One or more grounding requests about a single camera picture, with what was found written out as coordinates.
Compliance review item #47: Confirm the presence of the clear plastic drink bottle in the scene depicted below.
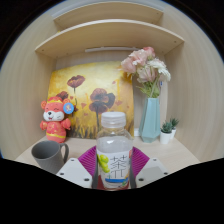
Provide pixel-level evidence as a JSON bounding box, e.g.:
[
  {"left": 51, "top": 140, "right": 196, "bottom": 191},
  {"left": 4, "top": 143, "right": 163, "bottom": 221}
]
[{"left": 95, "top": 111, "right": 134, "bottom": 191}]

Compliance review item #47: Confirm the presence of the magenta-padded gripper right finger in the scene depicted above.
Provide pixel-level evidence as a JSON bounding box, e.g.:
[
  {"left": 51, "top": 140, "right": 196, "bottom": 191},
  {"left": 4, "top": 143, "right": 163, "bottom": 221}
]
[{"left": 128, "top": 146, "right": 170, "bottom": 189}]

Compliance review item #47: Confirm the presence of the red plush mouse toy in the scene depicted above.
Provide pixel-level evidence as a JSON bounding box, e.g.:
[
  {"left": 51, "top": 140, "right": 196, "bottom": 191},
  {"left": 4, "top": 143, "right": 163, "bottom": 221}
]
[{"left": 39, "top": 96, "right": 75, "bottom": 144}]

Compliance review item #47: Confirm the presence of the grey cup with handle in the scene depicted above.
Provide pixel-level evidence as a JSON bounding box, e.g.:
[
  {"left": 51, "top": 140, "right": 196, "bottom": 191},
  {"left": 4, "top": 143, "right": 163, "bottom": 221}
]
[{"left": 30, "top": 140, "right": 70, "bottom": 175}]

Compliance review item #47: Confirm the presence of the small succulent in white pot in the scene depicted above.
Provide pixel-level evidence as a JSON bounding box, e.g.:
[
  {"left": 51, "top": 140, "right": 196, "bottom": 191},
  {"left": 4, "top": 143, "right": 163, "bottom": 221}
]
[
  {"left": 159, "top": 121, "right": 174, "bottom": 145},
  {"left": 169, "top": 117, "right": 180, "bottom": 139}
]

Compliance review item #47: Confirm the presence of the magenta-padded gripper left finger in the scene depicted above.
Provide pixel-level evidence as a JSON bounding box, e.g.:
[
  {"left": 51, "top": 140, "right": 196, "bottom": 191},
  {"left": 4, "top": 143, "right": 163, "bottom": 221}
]
[{"left": 55, "top": 145, "right": 101, "bottom": 190}]

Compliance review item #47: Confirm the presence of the tall teal vase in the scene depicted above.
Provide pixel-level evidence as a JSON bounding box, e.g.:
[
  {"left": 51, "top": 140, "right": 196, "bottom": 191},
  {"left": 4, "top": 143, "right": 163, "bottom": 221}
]
[{"left": 138, "top": 96, "right": 162, "bottom": 144}]

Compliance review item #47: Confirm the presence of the yellow poppy flower painting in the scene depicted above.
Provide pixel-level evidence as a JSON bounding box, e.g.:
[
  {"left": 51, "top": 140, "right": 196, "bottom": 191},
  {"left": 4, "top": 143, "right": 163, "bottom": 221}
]
[{"left": 46, "top": 60, "right": 135, "bottom": 139}]

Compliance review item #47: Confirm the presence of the pink and white flower bouquet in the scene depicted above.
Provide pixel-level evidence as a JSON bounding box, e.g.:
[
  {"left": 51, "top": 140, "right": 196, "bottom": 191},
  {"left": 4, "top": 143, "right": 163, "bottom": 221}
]
[{"left": 120, "top": 46, "right": 172, "bottom": 99}]

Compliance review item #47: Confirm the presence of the light wooden shelf unit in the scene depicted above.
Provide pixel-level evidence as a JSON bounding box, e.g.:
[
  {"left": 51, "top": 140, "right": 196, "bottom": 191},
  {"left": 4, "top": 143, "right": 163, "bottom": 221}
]
[{"left": 34, "top": 2, "right": 185, "bottom": 60}]

